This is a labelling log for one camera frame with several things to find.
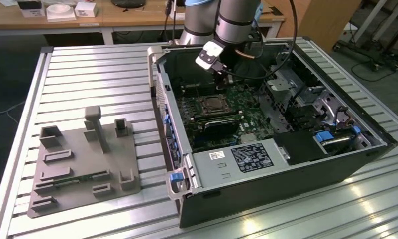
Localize silver CPU with green edge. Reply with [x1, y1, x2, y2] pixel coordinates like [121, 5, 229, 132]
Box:
[208, 98, 225, 111]

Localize white wheeled stand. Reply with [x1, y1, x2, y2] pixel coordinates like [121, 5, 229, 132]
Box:
[333, 0, 398, 73]

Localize metal disk bay cage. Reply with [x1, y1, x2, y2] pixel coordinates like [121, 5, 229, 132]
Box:
[260, 51, 325, 132]

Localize black round base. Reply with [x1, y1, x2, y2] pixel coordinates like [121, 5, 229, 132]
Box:
[111, 0, 147, 7]

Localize metal socket cover frame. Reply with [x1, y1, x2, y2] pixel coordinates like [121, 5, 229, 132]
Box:
[200, 95, 229, 116]

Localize black graphics card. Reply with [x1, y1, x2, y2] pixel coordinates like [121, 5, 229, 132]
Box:
[198, 119, 240, 145]

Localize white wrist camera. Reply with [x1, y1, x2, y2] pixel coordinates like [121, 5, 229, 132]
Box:
[194, 41, 225, 71]

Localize small silver heat sink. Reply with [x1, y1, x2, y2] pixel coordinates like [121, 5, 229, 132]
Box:
[241, 133, 258, 144]

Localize wooden cabinet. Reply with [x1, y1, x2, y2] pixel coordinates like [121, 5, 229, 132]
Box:
[294, 0, 365, 53]

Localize white box with black top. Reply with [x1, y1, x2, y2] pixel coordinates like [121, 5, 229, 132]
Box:
[17, 0, 44, 18]

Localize white round holder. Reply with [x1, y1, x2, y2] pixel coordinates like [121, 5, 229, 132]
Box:
[45, 4, 77, 23]

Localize grey power supply unit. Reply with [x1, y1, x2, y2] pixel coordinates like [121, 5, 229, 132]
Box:
[188, 138, 292, 188]

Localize green motherboard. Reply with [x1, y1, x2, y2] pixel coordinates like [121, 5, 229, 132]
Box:
[176, 82, 276, 152]

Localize CPU socket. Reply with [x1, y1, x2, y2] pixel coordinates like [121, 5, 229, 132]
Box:
[198, 94, 229, 117]

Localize blue disk carrier handle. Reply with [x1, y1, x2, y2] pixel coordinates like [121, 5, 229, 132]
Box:
[313, 131, 336, 144]

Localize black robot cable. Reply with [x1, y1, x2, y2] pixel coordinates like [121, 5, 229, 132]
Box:
[224, 0, 298, 80]

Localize grey parts rack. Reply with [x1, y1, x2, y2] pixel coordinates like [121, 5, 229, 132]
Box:
[25, 106, 143, 219]

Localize green RAM stick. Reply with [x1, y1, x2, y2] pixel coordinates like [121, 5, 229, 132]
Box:
[53, 174, 95, 187]

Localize wooden desk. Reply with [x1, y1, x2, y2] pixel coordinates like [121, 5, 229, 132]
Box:
[0, 0, 286, 45]

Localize black and grey PC case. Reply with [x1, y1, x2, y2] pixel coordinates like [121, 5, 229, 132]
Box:
[147, 37, 398, 229]

